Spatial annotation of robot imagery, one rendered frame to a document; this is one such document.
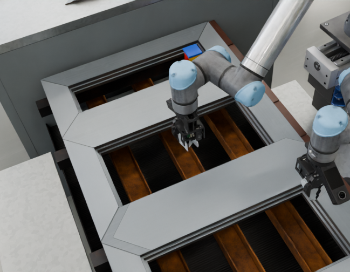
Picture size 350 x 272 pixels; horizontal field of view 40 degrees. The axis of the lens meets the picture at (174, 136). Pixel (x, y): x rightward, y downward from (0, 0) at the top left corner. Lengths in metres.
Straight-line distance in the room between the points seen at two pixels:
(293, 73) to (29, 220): 1.97
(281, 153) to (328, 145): 0.41
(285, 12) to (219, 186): 0.58
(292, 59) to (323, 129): 2.05
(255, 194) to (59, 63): 0.96
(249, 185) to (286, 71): 1.67
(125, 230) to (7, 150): 1.59
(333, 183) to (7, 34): 1.27
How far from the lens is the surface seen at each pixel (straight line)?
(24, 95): 2.08
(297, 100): 2.04
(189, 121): 1.40
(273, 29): 1.30
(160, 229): 1.49
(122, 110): 1.79
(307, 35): 3.42
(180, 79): 1.29
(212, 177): 1.57
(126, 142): 1.73
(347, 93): 1.33
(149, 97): 1.82
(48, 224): 1.71
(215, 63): 1.35
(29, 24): 1.96
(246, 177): 1.58
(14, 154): 2.94
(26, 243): 1.70
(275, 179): 1.58
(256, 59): 1.29
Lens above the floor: 2.17
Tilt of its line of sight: 51 degrees down
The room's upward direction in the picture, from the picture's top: 7 degrees counter-clockwise
